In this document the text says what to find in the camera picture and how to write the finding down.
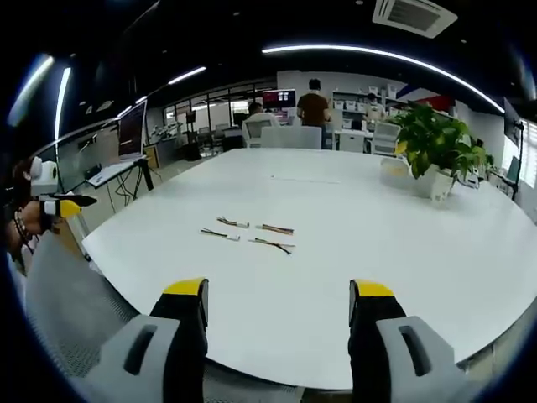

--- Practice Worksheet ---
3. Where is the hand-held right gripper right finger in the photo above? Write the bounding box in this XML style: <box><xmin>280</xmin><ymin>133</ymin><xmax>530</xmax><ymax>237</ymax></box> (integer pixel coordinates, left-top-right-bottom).
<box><xmin>347</xmin><ymin>279</ymin><xmax>477</xmax><ymax>403</ymax></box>

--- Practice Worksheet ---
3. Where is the ceiling air conditioner unit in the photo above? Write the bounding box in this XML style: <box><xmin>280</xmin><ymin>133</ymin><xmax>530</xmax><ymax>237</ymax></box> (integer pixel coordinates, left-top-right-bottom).
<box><xmin>372</xmin><ymin>0</ymin><xmax>459</xmax><ymax>39</ymax></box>

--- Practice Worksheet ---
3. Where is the dark wall monitor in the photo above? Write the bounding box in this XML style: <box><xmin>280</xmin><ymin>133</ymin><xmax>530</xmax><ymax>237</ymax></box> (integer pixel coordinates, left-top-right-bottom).
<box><xmin>502</xmin><ymin>97</ymin><xmax>526</xmax><ymax>146</ymax></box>

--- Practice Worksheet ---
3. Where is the long ceiling light strip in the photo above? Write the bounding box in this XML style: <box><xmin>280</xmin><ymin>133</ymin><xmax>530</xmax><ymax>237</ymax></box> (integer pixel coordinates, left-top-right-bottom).
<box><xmin>261</xmin><ymin>43</ymin><xmax>507</xmax><ymax>114</ymax></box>

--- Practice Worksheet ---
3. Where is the green potted plant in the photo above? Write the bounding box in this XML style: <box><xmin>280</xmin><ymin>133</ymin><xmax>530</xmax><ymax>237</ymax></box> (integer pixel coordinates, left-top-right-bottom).
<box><xmin>384</xmin><ymin>103</ymin><xmax>496</xmax><ymax>181</ymax></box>

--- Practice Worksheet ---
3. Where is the large monitor on stand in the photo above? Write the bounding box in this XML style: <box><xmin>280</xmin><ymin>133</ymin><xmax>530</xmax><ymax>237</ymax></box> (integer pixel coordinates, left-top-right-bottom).
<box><xmin>117</xmin><ymin>98</ymin><xmax>149</xmax><ymax>163</ymax></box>

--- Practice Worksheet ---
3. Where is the white side desk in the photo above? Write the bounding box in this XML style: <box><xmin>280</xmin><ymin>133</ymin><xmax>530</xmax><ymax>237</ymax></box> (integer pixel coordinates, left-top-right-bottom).
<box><xmin>85</xmin><ymin>158</ymin><xmax>149</xmax><ymax>189</ymax></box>

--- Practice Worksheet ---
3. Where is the red display screen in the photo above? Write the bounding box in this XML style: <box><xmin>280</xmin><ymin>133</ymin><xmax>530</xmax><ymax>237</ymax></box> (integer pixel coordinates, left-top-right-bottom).
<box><xmin>261</xmin><ymin>88</ymin><xmax>296</xmax><ymax>108</ymax></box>

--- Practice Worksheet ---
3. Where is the person's left hand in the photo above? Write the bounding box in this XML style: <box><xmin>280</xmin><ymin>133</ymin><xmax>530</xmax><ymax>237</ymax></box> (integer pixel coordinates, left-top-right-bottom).
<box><xmin>16</xmin><ymin>201</ymin><xmax>56</xmax><ymax>235</ymax></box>

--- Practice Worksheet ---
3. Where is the shelf with white boxes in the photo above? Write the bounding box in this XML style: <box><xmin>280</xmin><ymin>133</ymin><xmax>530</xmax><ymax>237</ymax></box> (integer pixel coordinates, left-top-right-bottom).
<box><xmin>331</xmin><ymin>82</ymin><xmax>402</xmax><ymax>132</ymax></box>

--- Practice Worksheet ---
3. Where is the white plant pot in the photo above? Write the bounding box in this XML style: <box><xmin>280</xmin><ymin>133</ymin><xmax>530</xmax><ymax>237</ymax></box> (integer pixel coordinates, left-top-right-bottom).
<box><xmin>417</xmin><ymin>164</ymin><xmax>458</xmax><ymax>203</ymax></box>

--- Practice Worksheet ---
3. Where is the white round container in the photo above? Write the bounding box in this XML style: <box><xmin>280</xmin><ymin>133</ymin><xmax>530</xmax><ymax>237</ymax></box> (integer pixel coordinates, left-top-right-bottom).
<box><xmin>379</xmin><ymin>156</ymin><xmax>410</xmax><ymax>186</ymax></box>

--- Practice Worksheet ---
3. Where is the grey mesh chair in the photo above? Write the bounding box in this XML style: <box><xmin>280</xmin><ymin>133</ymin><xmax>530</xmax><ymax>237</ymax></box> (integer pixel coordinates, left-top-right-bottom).
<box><xmin>23</xmin><ymin>231</ymin><xmax>142</xmax><ymax>381</ymax></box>

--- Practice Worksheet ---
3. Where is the white office chair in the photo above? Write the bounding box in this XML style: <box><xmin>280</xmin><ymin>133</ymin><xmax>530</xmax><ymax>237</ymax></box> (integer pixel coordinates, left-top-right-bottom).
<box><xmin>371</xmin><ymin>120</ymin><xmax>403</xmax><ymax>157</ymax></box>
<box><xmin>260</xmin><ymin>125</ymin><xmax>324</xmax><ymax>150</ymax></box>
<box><xmin>242</xmin><ymin>118</ymin><xmax>282</xmax><ymax>149</ymax></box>

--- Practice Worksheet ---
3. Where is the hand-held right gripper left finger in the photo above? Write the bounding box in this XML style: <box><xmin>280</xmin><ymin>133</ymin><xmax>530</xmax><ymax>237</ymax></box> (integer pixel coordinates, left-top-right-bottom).
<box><xmin>81</xmin><ymin>276</ymin><xmax>210</xmax><ymax>403</ymax></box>

